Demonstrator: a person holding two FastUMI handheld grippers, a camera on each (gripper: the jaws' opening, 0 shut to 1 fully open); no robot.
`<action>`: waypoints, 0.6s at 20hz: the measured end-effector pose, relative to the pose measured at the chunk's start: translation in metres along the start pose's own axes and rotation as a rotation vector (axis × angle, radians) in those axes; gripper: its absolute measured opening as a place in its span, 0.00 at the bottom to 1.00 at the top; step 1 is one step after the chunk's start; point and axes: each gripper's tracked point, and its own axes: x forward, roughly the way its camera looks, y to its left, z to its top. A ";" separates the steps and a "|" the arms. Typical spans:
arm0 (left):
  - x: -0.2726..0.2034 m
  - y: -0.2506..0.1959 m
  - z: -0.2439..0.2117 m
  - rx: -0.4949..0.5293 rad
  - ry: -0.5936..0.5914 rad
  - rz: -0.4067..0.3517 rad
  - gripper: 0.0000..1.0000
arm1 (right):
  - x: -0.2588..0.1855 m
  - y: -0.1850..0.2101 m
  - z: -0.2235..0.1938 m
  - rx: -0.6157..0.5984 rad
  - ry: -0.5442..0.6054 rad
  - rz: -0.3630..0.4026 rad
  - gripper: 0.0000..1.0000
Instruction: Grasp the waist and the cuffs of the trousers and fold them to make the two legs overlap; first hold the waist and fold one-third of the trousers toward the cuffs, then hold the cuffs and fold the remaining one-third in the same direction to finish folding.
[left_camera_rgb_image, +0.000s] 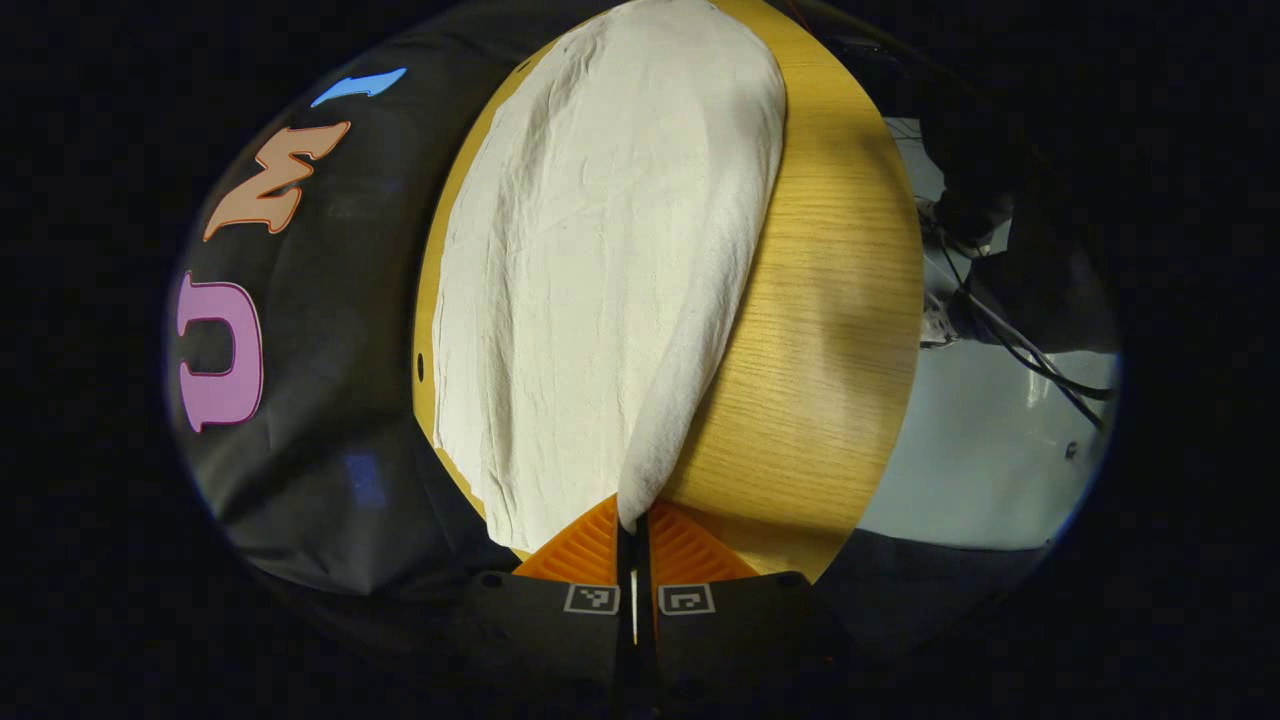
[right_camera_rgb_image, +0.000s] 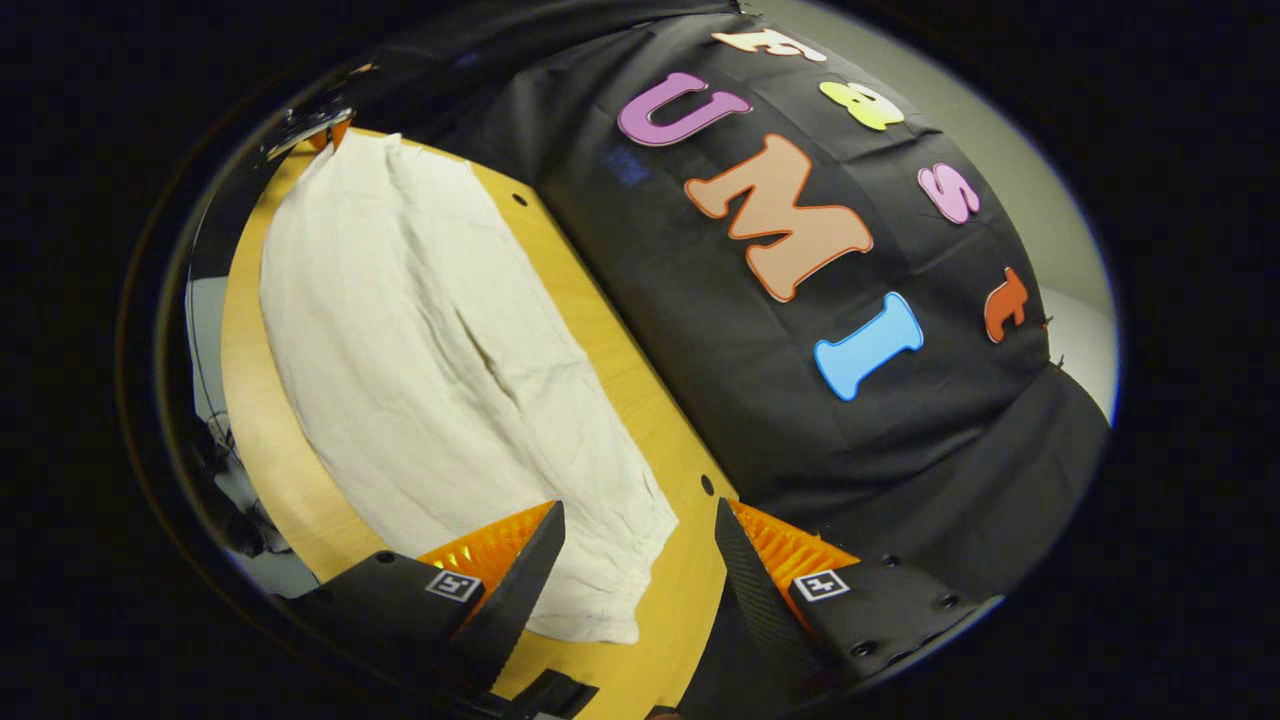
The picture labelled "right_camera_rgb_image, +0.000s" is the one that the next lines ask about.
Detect black backdrop cloth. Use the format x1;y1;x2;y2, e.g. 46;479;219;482
340;0;1113;601

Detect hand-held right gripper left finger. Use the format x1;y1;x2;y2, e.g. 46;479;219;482
290;500;567;697

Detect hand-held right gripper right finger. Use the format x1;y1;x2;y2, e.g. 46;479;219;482
690;497;1003;713

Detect white jeans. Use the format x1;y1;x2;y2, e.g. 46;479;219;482
258;132;680;645

